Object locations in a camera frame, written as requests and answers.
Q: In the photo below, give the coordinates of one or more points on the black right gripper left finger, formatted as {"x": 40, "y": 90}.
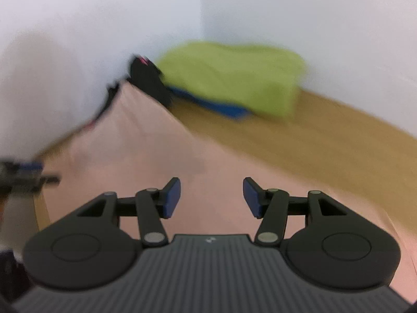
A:
{"x": 99, "y": 242}

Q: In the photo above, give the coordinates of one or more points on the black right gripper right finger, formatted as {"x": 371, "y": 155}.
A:
{"x": 322, "y": 240}

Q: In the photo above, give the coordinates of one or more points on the pink sheer fabric sheet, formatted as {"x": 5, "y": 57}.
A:
{"x": 163, "y": 153}

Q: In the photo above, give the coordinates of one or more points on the black garment with pink trim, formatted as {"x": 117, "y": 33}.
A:
{"x": 144, "y": 75}

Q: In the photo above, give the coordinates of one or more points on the blue folded garment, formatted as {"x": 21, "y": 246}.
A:
{"x": 224, "y": 109}

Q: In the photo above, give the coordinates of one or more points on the green folded garment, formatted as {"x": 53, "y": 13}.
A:
{"x": 259, "y": 78}

